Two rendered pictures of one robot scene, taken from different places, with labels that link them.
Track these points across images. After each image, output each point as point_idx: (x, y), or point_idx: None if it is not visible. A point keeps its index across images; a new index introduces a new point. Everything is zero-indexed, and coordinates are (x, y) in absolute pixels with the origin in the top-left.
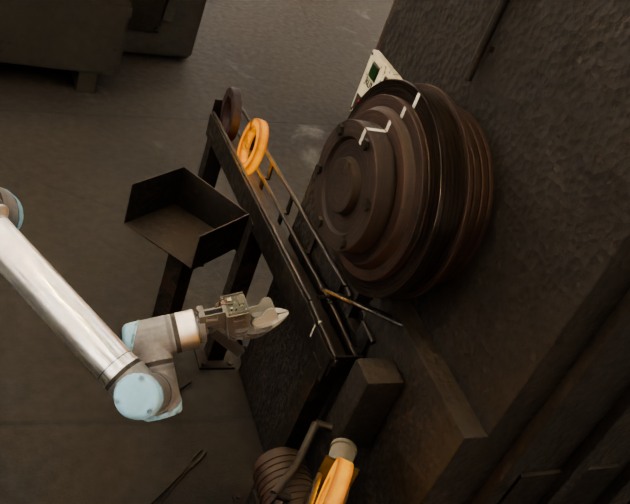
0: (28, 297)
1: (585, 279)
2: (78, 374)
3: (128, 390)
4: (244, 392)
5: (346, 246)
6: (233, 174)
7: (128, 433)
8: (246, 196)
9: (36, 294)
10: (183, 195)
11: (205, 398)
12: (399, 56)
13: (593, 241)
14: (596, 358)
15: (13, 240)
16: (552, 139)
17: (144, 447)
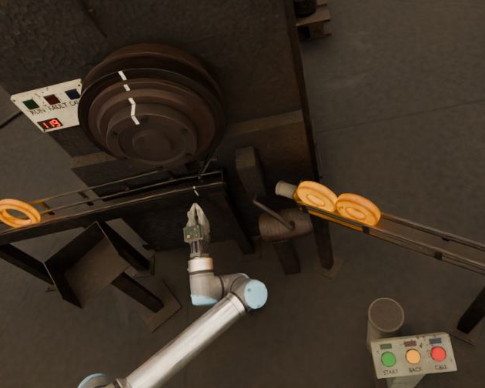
0: (188, 361)
1: (279, 21)
2: (151, 349)
3: (254, 299)
4: (172, 249)
5: (192, 153)
6: (36, 231)
7: (196, 318)
8: (64, 223)
9: (188, 355)
10: (61, 265)
11: (175, 272)
12: (31, 81)
13: (265, 6)
14: (298, 37)
15: (148, 372)
16: (190, 1)
17: (206, 309)
